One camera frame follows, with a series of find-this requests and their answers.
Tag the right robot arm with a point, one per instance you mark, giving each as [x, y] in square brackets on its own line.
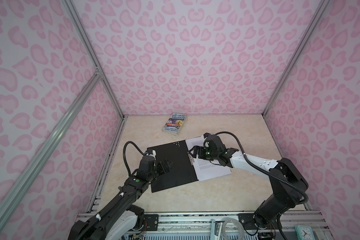
[288, 184]

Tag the colourful paperback book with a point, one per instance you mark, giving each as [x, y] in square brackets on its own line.
[174, 123]

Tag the printed sheet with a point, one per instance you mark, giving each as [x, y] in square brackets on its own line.
[205, 170]

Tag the clear tube coil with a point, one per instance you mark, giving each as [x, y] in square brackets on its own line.
[230, 225]

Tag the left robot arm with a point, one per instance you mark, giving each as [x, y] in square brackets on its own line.
[120, 215]

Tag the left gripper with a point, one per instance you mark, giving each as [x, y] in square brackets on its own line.
[167, 167]

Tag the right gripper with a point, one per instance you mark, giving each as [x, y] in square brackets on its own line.
[196, 148]

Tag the teal alarm clock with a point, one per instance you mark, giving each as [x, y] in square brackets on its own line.
[304, 233]

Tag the black A4 clip folder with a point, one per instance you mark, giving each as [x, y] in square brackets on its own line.
[182, 171]

